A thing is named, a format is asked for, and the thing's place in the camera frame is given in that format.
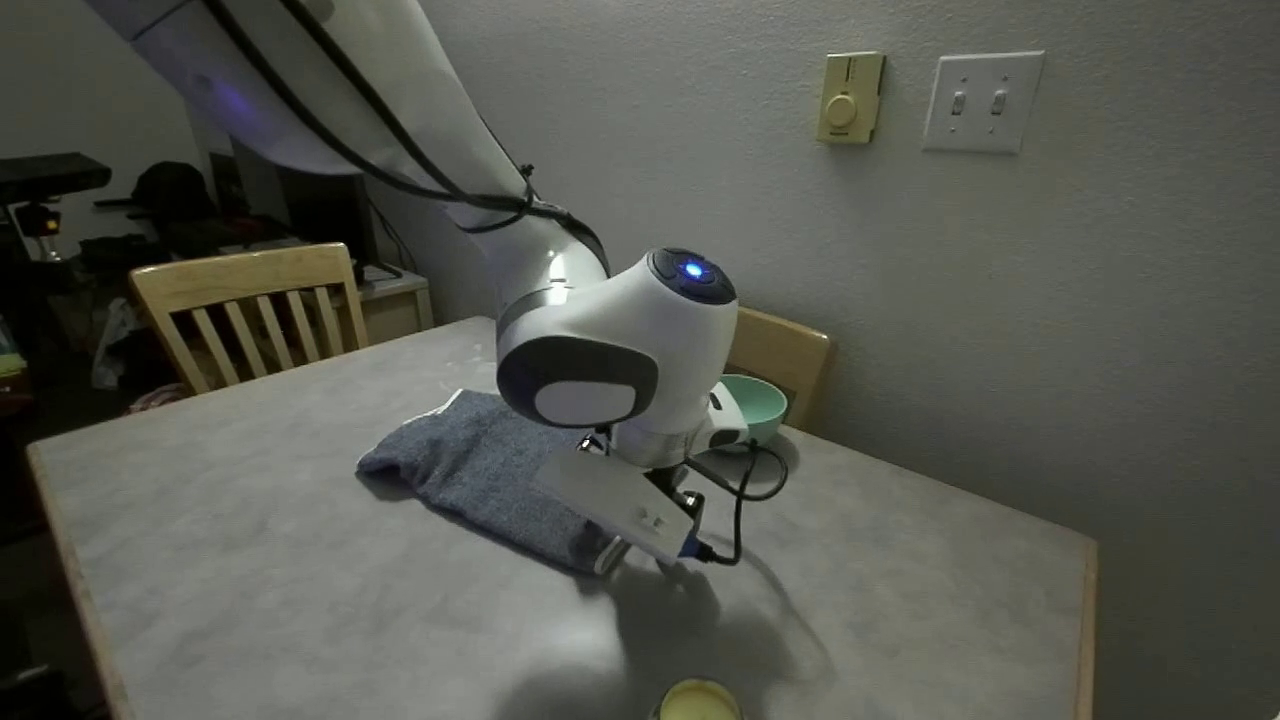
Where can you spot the yellowed wall thermostat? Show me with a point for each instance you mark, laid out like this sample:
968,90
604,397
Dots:
848,97

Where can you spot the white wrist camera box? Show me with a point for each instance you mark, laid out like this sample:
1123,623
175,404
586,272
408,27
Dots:
565,481

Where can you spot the mint green bowl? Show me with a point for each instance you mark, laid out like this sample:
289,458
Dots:
761,403

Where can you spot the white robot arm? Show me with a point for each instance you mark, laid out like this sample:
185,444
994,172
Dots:
628,357

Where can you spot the right wooden chair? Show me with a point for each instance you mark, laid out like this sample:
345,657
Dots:
786,355

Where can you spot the grey towel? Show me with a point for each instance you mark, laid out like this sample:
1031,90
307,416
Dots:
473,462

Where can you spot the wooden chair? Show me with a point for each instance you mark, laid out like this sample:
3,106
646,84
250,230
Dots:
786,355
255,312

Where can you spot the white double light switch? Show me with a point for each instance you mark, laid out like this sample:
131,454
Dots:
982,101

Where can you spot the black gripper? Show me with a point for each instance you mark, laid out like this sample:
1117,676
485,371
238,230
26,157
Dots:
636,507

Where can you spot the glass jar with yellow lid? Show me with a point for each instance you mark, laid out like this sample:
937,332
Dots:
696,700

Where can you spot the left wooden chair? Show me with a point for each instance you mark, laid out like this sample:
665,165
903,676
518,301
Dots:
255,312

